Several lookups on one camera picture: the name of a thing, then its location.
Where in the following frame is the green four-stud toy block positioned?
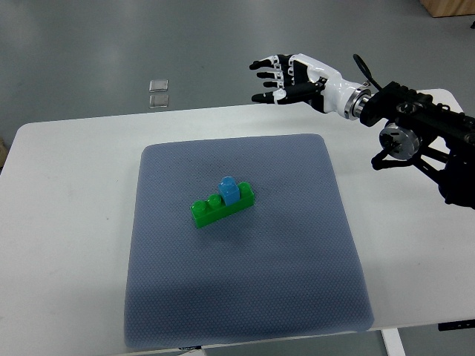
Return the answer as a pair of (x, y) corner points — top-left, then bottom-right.
(190, 182), (255, 228)

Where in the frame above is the black table control panel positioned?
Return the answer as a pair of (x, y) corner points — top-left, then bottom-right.
(438, 319), (475, 332)

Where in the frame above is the white table leg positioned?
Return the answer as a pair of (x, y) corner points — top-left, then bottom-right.
(381, 329), (406, 356)

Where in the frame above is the wooden furniture corner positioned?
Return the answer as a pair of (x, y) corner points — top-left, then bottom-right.
(420, 0), (474, 18)

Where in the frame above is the upper metal floor plate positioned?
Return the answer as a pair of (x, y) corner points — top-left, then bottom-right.
(148, 79), (168, 93)

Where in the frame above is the grey-blue textured mat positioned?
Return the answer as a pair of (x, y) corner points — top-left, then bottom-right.
(124, 134), (374, 349)

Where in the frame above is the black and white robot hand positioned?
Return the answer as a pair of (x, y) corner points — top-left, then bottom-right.
(249, 53), (371, 120)

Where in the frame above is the blue toy block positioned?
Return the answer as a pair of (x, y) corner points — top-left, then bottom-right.
(218, 176), (240, 206)

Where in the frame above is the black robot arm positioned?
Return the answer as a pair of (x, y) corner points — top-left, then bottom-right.
(353, 55), (474, 208)

